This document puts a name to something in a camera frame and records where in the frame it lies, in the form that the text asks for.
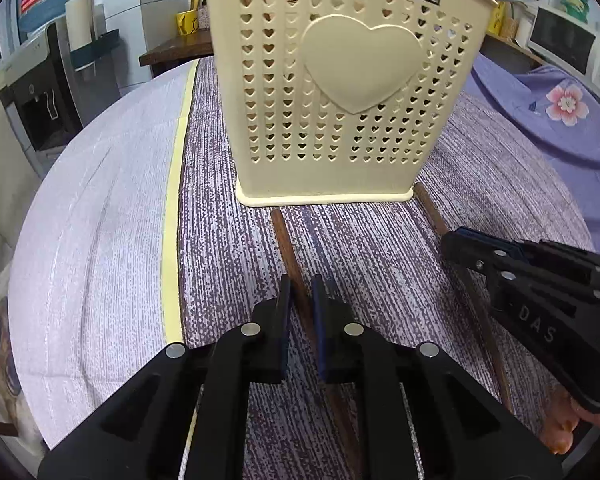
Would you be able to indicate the brown wooden chopstick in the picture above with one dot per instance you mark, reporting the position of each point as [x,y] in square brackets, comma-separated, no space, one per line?
[477,306]
[345,429]

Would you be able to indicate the purple floral cloth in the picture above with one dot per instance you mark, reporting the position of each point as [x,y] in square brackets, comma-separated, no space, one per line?
[559,116]

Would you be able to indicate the white water dispenser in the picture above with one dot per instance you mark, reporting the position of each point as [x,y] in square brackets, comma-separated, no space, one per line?
[51,93]

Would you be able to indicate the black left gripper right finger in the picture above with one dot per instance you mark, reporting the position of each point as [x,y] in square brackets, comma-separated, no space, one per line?
[420,414]

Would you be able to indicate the purple striped tablecloth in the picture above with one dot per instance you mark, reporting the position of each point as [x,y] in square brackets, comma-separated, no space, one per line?
[135,239]

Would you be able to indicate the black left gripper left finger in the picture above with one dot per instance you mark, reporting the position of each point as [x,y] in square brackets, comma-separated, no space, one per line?
[183,414]

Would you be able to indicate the right hand orange glove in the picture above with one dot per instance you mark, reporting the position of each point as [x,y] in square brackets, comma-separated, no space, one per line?
[562,417]

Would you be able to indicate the cream plastic utensil holder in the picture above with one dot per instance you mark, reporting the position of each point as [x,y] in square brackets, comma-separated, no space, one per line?
[339,101]

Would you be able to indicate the yellow mug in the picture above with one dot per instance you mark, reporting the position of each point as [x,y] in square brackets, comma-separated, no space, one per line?
[187,22]

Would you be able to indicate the yellow paper roll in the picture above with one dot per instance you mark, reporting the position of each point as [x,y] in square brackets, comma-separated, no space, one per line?
[497,19]

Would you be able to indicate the dark wooden sink table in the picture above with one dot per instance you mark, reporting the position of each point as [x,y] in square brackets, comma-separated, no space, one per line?
[177,51]

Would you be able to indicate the white microwave oven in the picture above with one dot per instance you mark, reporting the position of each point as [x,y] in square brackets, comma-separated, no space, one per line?
[569,44]

